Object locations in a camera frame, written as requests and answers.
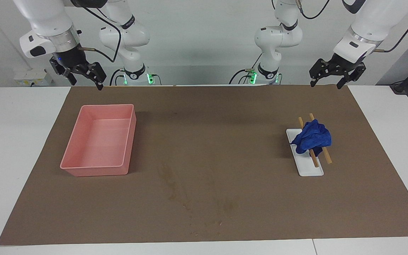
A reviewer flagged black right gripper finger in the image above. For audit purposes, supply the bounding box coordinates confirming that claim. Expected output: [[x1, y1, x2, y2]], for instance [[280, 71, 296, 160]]
[[78, 62, 106, 91], [50, 57, 77, 85]]

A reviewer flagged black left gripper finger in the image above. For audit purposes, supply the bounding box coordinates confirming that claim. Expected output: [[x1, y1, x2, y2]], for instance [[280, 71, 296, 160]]
[[337, 63, 366, 90], [309, 59, 332, 87]]

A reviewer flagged blue towel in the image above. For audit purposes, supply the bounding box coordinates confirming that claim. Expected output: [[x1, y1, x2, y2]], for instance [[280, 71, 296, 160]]
[[291, 119, 332, 157]]

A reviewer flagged white towel rack base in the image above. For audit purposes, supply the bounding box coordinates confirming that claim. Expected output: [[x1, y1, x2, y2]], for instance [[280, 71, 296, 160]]
[[286, 128, 324, 177]]

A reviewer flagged pink plastic bin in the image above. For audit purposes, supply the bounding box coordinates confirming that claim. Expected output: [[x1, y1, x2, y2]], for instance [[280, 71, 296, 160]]
[[60, 104, 137, 177]]

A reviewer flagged wooden rack rod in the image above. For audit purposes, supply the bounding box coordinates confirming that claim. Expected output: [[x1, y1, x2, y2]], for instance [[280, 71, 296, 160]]
[[298, 117, 319, 168], [309, 113, 333, 164]]

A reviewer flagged brown table mat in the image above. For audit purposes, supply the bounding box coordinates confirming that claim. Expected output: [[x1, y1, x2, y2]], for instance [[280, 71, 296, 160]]
[[0, 85, 408, 246]]

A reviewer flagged black right base cable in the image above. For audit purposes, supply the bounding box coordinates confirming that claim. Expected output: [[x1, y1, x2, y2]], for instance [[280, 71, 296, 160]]
[[109, 68, 126, 86]]

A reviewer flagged black base cable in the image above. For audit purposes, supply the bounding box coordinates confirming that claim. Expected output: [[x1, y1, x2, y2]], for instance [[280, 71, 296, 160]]
[[229, 53, 263, 85], [109, 68, 126, 86]]

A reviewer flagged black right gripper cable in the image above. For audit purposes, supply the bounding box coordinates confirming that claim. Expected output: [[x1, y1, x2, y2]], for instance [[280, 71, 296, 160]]
[[78, 5, 122, 63]]

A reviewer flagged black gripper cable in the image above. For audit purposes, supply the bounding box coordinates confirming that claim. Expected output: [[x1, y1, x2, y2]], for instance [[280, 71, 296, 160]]
[[373, 0, 408, 53], [78, 5, 122, 63]]

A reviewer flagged white wall socket box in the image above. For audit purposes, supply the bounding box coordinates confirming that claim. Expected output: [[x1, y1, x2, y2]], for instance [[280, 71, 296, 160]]
[[14, 69, 53, 86]]

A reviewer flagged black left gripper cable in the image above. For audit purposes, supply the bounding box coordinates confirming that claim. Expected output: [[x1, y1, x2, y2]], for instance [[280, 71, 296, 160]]
[[373, 0, 408, 53]]

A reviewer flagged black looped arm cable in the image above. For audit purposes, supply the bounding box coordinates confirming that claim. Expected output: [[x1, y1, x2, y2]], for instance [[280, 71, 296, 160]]
[[295, 0, 329, 20]]

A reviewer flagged black left base cable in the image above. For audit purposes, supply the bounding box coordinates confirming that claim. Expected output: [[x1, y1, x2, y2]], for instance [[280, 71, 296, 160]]
[[229, 53, 263, 85]]

